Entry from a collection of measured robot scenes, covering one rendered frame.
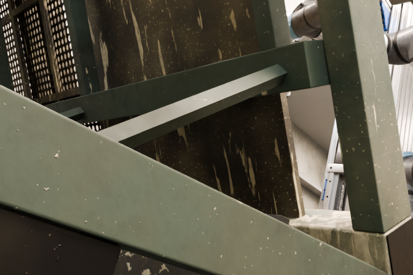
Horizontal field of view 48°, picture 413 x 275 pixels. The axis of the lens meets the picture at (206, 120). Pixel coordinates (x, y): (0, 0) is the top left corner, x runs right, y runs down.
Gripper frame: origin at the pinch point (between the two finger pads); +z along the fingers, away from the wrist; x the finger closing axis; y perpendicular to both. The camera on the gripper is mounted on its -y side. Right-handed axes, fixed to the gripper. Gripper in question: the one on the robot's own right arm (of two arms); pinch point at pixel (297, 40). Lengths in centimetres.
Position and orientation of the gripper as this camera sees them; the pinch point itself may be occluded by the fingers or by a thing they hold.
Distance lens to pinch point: 167.5
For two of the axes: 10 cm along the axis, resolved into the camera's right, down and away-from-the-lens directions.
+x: 5.4, -4.9, -6.9
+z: -4.1, 5.6, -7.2
